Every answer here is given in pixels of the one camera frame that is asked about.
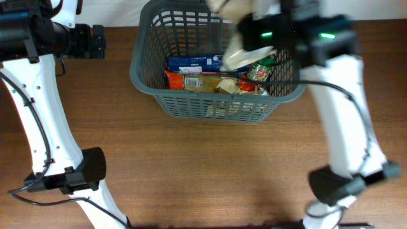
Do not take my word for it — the green lid jar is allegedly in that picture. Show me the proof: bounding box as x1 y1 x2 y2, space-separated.
247 56 275 81

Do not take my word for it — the cream paper bag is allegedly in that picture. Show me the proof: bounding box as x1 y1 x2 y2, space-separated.
205 0 280 71

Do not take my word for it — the grey plastic basket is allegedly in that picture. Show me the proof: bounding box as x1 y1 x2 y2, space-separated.
130 1 305 123

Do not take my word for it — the blue foil box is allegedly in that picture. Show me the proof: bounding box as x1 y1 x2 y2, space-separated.
166 55 250 74

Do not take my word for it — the orange pasta packet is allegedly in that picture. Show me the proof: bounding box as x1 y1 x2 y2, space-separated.
165 71 246 94

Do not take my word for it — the brown white rice bag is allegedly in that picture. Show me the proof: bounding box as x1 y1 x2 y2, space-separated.
205 78 270 120

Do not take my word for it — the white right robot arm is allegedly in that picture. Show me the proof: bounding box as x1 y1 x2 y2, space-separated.
238 1 401 228

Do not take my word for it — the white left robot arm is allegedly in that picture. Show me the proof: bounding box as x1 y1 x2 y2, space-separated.
1 0 131 228

